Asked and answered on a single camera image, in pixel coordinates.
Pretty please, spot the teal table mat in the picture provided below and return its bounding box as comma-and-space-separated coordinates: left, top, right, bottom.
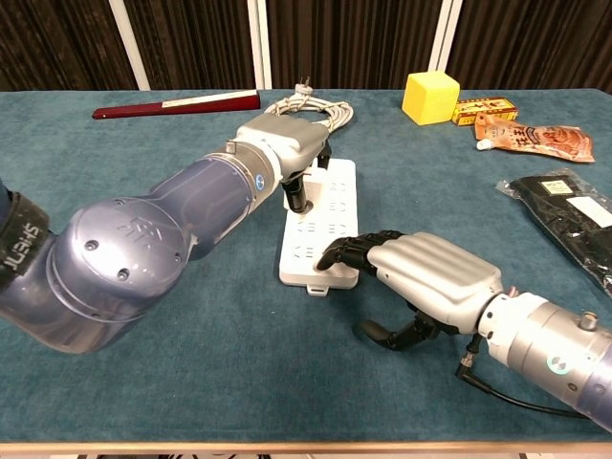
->
0, 88, 612, 444

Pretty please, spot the orange spout sauce pouch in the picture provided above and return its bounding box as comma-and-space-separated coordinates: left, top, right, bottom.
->
473, 112, 596, 164

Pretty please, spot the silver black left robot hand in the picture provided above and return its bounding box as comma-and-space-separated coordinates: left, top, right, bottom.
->
236, 113, 335, 215

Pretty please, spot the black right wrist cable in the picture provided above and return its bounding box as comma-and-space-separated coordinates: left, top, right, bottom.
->
453, 334, 589, 421

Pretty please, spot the yellow foam cube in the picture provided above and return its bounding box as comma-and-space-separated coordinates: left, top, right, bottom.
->
401, 71, 461, 127

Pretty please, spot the yellow red small carton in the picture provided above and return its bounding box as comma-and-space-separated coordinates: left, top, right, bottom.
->
451, 97, 520, 126

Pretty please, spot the dark red folded fan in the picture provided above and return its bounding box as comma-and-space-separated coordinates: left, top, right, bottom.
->
92, 89, 262, 120

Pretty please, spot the white power strip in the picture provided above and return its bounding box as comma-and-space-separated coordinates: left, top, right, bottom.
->
278, 159, 361, 296

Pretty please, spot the white partition frame post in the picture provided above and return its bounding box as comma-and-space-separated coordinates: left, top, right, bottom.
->
107, 0, 152, 92
427, 0, 464, 73
247, 0, 273, 91

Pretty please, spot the coiled white power cord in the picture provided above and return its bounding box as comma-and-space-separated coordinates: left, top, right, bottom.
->
261, 76, 355, 140

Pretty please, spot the black item in clear bag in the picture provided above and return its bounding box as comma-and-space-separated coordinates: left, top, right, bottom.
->
494, 166, 612, 301

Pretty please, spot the black branded arm strap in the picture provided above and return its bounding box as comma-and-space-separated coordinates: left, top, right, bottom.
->
0, 190, 52, 288

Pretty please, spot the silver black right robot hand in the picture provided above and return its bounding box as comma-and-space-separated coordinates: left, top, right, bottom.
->
313, 229, 505, 352

